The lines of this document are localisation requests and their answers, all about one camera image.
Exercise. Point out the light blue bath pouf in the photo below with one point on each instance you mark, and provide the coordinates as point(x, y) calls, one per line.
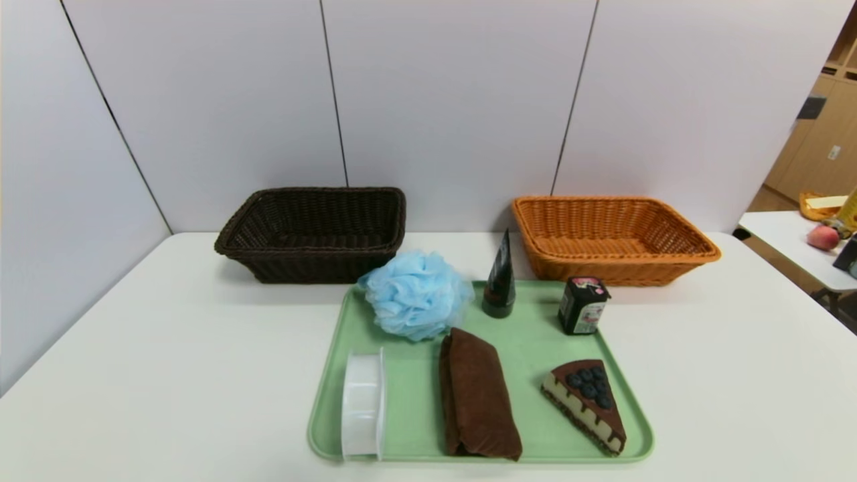
point(415, 294)

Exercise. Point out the black cosmetic tube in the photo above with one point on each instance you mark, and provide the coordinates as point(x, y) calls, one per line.
point(499, 294)

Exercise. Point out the brown towel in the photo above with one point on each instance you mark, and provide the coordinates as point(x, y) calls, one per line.
point(479, 395)

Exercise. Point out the small black drink carton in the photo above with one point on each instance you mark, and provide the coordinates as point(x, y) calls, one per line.
point(579, 311)

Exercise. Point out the white round plastic container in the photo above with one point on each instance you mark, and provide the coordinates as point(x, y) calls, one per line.
point(361, 402)

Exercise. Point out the chocolate blueberry cake slice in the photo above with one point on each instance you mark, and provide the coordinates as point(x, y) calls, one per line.
point(589, 402)

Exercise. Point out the dark brown wicker basket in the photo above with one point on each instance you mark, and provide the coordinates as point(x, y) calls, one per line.
point(315, 264)

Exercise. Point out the orange wicker basket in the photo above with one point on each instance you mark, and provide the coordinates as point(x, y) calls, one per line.
point(602, 268)

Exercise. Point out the light green plastic tray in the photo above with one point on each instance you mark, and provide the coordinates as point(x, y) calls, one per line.
point(535, 348)

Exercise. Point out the white side table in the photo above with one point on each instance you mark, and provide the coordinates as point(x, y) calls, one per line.
point(783, 234)

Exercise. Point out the yellow wicker bowl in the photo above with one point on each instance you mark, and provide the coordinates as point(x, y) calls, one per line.
point(813, 213)

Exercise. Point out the red peach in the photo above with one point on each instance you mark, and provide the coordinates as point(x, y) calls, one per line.
point(823, 237)

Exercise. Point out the light wooden cabinet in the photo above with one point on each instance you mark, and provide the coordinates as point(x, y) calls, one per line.
point(817, 167)

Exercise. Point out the dark grey cabinet plate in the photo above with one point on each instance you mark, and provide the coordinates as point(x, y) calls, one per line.
point(811, 107)

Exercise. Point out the dark box on side table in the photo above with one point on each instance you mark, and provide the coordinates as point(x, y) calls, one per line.
point(849, 254)

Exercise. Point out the yellow bottle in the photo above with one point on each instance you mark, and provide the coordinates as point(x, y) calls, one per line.
point(850, 211)

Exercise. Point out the white wall socket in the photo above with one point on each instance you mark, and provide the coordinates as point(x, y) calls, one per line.
point(834, 152)

